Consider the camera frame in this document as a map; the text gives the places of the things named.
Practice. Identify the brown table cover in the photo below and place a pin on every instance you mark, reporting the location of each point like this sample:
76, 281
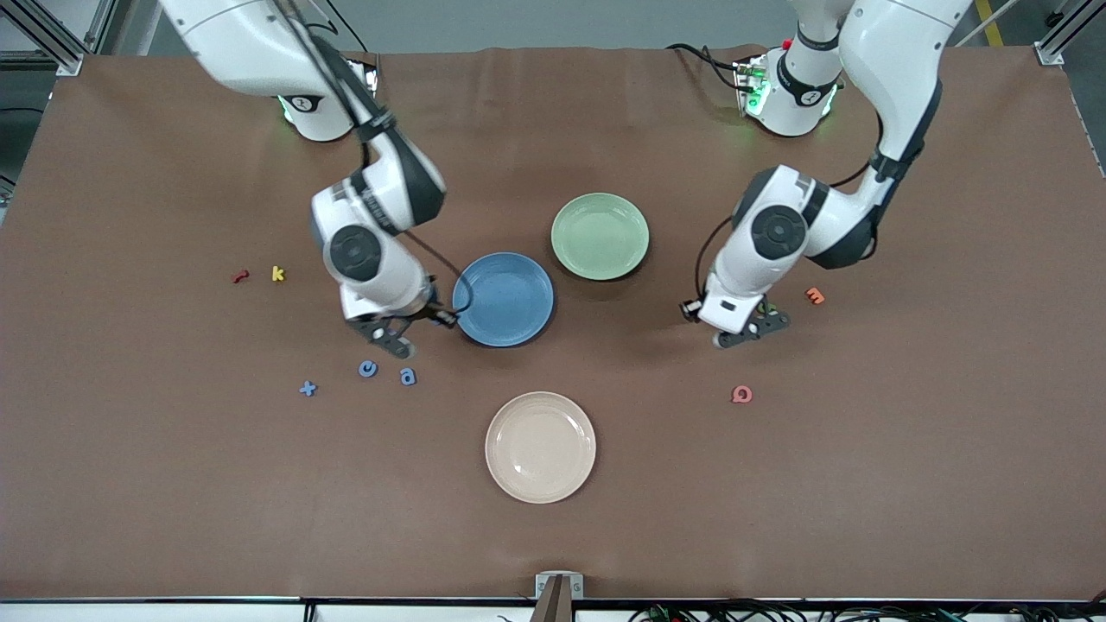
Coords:
259, 484

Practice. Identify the green plate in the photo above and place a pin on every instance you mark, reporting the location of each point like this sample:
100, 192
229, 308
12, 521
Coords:
600, 236

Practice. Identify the blue plate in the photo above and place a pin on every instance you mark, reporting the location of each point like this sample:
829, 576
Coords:
510, 300

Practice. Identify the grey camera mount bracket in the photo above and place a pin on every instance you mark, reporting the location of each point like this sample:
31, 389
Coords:
543, 586

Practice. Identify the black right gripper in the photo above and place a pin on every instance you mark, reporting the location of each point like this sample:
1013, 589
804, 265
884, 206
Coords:
435, 312

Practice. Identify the aluminium frame post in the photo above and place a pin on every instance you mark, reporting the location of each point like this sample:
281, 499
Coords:
1050, 53
69, 62

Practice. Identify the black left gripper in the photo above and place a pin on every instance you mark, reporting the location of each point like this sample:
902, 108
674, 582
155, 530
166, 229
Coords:
693, 313

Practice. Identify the pink letter Q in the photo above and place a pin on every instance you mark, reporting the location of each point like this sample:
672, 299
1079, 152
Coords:
735, 395

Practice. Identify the beige plate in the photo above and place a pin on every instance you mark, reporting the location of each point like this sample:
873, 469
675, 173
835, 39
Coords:
540, 447

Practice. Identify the white table edge rail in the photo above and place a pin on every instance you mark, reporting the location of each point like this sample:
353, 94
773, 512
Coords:
173, 613

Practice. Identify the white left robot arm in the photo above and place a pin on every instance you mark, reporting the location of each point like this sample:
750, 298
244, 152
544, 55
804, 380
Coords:
899, 52

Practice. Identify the blue letter c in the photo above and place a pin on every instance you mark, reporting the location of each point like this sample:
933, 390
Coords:
362, 370

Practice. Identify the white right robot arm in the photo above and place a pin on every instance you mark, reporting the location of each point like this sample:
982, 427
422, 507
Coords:
251, 43

